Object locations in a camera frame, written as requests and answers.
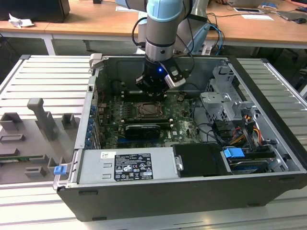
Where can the black finned heatsink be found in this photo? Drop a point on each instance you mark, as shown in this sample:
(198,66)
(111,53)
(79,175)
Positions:
(132,95)

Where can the hard disk drive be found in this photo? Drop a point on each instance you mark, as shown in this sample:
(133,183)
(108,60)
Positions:
(249,165)

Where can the black computer mouse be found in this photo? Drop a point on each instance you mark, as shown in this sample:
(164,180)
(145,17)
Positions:
(300,20)

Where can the blue case latch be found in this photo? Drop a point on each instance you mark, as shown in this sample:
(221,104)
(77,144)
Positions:
(59,170)

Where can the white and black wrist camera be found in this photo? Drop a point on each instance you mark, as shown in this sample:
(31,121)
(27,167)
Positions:
(175,76)

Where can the grey parts rack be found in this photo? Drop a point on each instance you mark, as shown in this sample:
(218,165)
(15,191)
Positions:
(43,115)

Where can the grey laptop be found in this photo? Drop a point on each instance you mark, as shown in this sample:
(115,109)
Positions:
(292,14)

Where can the grey case latch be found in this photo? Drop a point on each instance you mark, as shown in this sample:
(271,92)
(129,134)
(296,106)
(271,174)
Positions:
(95,60)

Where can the black and grey PC case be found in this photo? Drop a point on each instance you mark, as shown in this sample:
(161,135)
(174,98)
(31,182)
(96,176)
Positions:
(168,203)

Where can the CPU socket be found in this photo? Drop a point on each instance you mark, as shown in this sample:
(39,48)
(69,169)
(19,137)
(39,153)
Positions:
(140,112)

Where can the silver coin cell battery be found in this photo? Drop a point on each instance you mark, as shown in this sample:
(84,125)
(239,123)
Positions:
(181,97)

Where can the blue disk carrier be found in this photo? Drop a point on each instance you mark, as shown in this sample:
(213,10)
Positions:
(233,152)

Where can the black plastic shroud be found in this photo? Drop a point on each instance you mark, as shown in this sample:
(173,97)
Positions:
(199,160)

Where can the pale blue teach pendant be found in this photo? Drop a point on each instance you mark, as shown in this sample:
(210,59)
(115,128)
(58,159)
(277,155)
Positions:
(199,38)

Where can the black RAM slot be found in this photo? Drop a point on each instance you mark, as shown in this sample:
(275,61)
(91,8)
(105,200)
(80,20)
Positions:
(148,119)
(148,123)

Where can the crumpled white paper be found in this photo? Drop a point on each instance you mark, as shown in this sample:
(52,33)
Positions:
(20,22)

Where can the white tablet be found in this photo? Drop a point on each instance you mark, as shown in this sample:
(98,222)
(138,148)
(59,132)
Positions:
(248,10)

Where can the perforated metal drive cage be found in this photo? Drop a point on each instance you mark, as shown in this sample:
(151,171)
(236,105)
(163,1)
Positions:
(216,100)

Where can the grey power supply with label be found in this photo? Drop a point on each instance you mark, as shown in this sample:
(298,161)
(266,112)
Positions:
(96,167)

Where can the black graphics card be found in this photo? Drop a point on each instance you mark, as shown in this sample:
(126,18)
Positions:
(144,133)

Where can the wooden desk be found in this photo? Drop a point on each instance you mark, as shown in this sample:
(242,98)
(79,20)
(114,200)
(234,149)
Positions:
(28,27)
(96,21)

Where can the green motherboard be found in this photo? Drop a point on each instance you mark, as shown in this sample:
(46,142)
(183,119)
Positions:
(184,129)

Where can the blue card retention clip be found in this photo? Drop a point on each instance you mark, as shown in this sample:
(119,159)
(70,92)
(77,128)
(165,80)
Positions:
(90,135)
(92,109)
(88,143)
(91,124)

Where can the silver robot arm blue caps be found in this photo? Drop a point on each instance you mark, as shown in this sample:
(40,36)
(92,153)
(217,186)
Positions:
(160,28)

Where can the white paper sheet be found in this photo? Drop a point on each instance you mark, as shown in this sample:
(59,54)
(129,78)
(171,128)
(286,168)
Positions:
(124,8)
(256,17)

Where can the black computer tower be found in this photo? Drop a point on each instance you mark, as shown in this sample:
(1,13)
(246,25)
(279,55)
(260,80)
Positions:
(33,9)

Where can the CPU with silver top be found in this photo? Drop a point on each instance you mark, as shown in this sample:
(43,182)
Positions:
(151,109)

